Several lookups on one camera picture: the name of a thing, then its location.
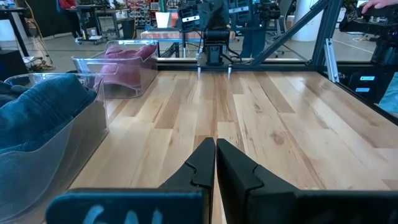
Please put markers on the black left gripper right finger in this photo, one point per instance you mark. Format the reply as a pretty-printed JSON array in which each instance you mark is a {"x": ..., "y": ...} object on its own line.
[{"x": 264, "y": 202}]

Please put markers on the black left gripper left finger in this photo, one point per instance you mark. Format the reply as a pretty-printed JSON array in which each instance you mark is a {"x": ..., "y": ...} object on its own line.
[{"x": 186, "y": 199}]

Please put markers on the maroon cap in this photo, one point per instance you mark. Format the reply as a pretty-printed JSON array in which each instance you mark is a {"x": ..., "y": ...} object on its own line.
[
  {"x": 121, "y": 74},
  {"x": 124, "y": 52}
]

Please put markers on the clear plastic bin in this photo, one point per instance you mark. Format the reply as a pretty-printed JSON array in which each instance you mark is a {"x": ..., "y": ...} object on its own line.
[
  {"x": 90, "y": 130},
  {"x": 84, "y": 63}
]

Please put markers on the dark navy denim cap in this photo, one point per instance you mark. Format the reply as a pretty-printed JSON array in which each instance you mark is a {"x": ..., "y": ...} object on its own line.
[{"x": 46, "y": 105}]

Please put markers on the blue denim cap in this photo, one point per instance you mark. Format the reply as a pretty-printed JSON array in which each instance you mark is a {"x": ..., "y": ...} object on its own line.
[{"x": 11, "y": 93}]

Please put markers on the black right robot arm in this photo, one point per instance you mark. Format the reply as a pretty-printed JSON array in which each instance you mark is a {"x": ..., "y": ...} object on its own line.
[{"x": 215, "y": 37}]

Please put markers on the white container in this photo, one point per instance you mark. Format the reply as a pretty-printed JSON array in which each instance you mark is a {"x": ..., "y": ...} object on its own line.
[{"x": 163, "y": 19}]

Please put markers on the wooden workbench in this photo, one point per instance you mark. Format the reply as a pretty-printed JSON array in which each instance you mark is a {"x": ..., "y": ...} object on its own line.
[{"x": 161, "y": 35}]

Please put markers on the colourful parts shelf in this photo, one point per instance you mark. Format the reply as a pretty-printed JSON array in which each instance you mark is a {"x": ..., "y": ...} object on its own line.
[{"x": 141, "y": 9}]

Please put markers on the person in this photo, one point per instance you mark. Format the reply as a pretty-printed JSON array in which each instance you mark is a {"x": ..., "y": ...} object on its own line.
[
  {"x": 253, "y": 40},
  {"x": 389, "y": 96},
  {"x": 68, "y": 15}
]

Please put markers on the black workbench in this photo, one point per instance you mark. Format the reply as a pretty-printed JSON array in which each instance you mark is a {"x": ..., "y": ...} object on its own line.
[{"x": 93, "y": 12}]

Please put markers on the white round pillar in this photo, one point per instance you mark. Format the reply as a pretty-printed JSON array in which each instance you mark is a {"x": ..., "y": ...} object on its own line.
[{"x": 308, "y": 18}]

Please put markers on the black controller box blue lights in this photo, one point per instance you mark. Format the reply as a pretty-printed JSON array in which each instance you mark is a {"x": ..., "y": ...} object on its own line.
[{"x": 367, "y": 84}]

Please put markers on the black desk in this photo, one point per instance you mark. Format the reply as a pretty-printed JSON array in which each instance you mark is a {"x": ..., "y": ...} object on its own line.
[{"x": 12, "y": 12}]

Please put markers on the person's hand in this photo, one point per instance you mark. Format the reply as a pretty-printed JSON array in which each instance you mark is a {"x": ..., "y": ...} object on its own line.
[{"x": 377, "y": 3}]

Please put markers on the black aluminium extrusion frame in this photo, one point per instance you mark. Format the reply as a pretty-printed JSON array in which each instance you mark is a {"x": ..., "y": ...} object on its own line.
[{"x": 280, "y": 66}]

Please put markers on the silver bracket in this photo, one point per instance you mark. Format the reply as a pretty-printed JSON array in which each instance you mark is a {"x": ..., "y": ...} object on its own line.
[{"x": 331, "y": 59}]

